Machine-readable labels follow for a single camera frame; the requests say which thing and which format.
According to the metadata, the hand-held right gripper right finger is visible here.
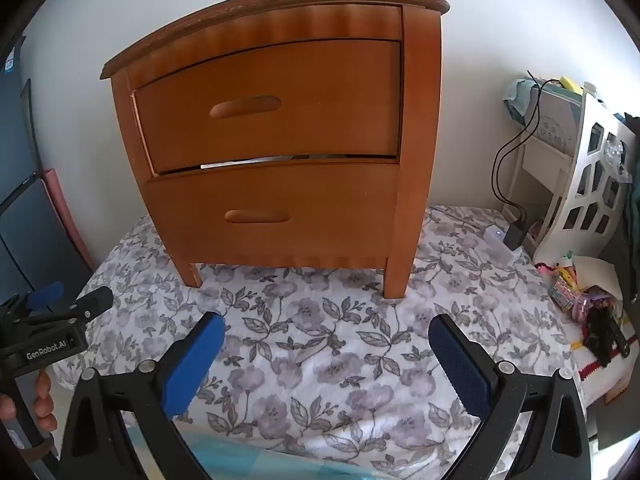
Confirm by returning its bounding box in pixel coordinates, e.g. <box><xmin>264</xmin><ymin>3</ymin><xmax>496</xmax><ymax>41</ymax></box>
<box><xmin>428</xmin><ymin>313</ymin><xmax>594</xmax><ymax>480</ymax></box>

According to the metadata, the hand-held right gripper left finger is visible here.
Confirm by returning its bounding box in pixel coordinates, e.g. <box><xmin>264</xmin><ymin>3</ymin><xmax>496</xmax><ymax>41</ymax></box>
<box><xmin>60</xmin><ymin>311</ymin><xmax>227</xmax><ymax>480</ymax></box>

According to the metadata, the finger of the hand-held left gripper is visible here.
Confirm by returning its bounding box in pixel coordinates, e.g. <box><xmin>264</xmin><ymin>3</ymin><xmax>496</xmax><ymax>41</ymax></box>
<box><xmin>24</xmin><ymin>281</ymin><xmax>66</xmax><ymax>312</ymax></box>
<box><xmin>27</xmin><ymin>286</ymin><xmax>115</xmax><ymax>323</ymax></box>

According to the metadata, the person's left hand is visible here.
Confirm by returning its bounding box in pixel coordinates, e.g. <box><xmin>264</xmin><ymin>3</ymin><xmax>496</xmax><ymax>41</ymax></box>
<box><xmin>0</xmin><ymin>370</ymin><xmax>58</xmax><ymax>436</ymax></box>

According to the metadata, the dark blue panel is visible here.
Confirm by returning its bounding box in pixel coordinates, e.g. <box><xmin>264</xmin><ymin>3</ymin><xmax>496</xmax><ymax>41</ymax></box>
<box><xmin>0</xmin><ymin>35</ymin><xmax>96</xmax><ymax>311</ymax></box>

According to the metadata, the pink mat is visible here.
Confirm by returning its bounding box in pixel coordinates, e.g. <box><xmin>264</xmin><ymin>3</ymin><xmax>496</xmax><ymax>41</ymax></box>
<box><xmin>42</xmin><ymin>167</ymin><xmax>96</xmax><ymax>271</ymax></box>

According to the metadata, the colourful toy box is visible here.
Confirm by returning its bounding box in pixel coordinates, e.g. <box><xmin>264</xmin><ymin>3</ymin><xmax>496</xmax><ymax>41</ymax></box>
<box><xmin>550</xmin><ymin>275</ymin><xmax>581</xmax><ymax>311</ymax></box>

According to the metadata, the grey floral blanket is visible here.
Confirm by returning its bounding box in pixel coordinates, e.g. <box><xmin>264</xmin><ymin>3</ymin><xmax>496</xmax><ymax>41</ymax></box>
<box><xmin>52</xmin><ymin>205</ymin><xmax>601</xmax><ymax>466</ymax></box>

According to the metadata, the red yellow crochet mat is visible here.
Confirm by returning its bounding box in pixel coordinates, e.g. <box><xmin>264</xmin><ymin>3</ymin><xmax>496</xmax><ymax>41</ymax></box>
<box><xmin>570</xmin><ymin>330</ymin><xmax>640</xmax><ymax>406</ymax></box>

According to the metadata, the white power strip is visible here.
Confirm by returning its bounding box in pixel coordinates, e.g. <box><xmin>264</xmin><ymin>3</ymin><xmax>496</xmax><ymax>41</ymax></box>
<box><xmin>482</xmin><ymin>227</ymin><xmax>521</xmax><ymax>263</ymax></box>

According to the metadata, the black charger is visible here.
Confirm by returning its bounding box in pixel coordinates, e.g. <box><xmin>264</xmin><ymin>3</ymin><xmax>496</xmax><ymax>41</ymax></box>
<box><xmin>502</xmin><ymin>220</ymin><xmax>526</xmax><ymax>252</ymax></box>

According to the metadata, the black toy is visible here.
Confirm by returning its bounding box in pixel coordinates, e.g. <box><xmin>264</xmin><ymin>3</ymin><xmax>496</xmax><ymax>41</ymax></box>
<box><xmin>582</xmin><ymin>305</ymin><xmax>638</xmax><ymax>367</ymax></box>

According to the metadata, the white cutout rack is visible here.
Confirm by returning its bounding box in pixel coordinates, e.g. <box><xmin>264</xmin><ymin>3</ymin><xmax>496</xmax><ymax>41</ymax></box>
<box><xmin>510</xmin><ymin>80</ymin><xmax>638</xmax><ymax>266</ymax></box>

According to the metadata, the wooden nightstand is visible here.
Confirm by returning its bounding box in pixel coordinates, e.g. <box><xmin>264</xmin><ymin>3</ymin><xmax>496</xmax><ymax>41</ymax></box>
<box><xmin>100</xmin><ymin>0</ymin><xmax>450</xmax><ymax>302</ymax></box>

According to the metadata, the clear plastic bag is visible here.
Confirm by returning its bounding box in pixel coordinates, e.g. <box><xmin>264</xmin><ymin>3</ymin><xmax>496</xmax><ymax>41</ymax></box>
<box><xmin>604</xmin><ymin>134</ymin><xmax>633</xmax><ymax>182</ymax></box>

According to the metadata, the pale booklet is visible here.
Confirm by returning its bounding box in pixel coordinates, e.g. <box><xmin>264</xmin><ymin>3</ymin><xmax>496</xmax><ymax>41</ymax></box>
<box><xmin>535</xmin><ymin>85</ymin><xmax>583</xmax><ymax>153</ymax></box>

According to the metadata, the teal cloth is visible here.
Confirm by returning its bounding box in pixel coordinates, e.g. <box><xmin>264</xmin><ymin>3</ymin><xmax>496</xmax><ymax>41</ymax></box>
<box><xmin>502</xmin><ymin>77</ymin><xmax>541</xmax><ymax>123</ymax></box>

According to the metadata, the black charger cable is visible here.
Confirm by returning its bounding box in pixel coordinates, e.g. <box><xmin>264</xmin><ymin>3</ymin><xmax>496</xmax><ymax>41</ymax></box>
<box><xmin>492</xmin><ymin>77</ymin><xmax>566</xmax><ymax>223</ymax></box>

